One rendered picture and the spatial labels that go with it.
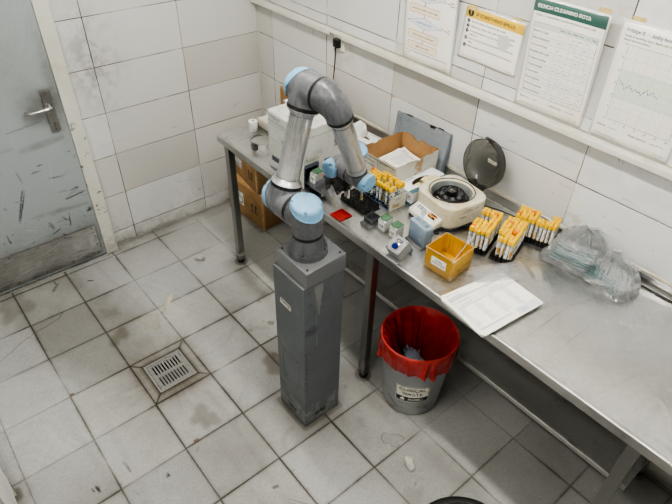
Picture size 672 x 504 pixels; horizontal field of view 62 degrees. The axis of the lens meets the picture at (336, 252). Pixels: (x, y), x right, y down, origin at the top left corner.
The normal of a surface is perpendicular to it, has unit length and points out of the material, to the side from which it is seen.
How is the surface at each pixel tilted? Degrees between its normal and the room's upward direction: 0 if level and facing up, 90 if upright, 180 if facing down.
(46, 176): 90
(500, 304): 0
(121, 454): 0
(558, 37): 94
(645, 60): 94
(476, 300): 0
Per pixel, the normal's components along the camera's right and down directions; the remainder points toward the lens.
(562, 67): -0.77, 0.42
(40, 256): 0.64, 0.50
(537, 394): 0.02, -0.77
